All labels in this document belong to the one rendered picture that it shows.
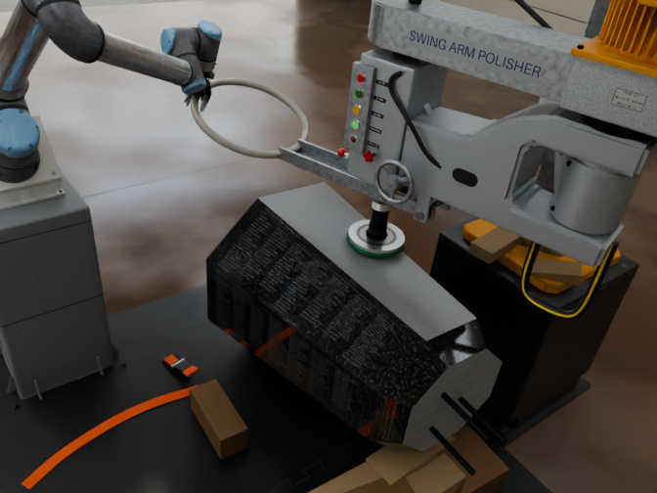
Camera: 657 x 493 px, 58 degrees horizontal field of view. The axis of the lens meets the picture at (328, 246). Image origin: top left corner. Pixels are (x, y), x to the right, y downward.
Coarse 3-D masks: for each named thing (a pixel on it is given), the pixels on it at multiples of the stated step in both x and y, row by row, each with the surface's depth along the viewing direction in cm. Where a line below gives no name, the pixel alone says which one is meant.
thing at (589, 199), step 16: (576, 160) 155; (560, 176) 164; (576, 176) 156; (592, 176) 152; (608, 176) 151; (624, 176) 150; (560, 192) 162; (576, 192) 157; (592, 192) 154; (608, 192) 153; (624, 192) 153; (560, 208) 163; (576, 208) 159; (592, 208) 156; (608, 208) 156; (624, 208) 158; (576, 224) 160; (592, 224) 158; (608, 224) 159
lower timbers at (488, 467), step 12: (468, 432) 239; (456, 444) 234; (468, 444) 234; (480, 444) 235; (468, 456) 230; (480, 456) 230; (492, 456) 231; (480, 468) 226; (492, 468) 226; (504, 468) 227; (468, 480) 221; (480, 480) 221; (492, 480) 222; (468, 492) 216; (480, 492) 222; (492, 492) 230
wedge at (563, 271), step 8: (536, 264) 227; (544, 264) 227; (552, 264) 226; (560, 264) 226; (568, 264) 225; (576, 264) 225; (536, 272) 223; (544, 272) 222; (552, 272) 222; (560, 272) 221; (568, 272) 221; (576, 272) 220; (560, 280) 222; (568, 280) 221; (576, 280) 220
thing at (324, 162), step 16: (304, 144) 233; (288, 160) 226; (304, 160) 221; (320, 160) 229; (336, 160) 226; (336, 176) 214; (352, 176) 209; (368, 192) 207; (416, 192) 208; (400, 208) 201; (432, 208) 193; (448, 208) 202
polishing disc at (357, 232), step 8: (360, 224) 226; (368, 224) 226; (392, 224) 228; (352, 232) 221; (360, 232) 221; (392, 232) 223; (400, 232) 224; (352, 240) 216; (360, 240) 217; (368, 240) 217; (384, 240) 218; (392, 240) 219; (400, 240) 219; (368, 248) 213; (376, 248) 213; (384, 248) 213; (392, 248) 214
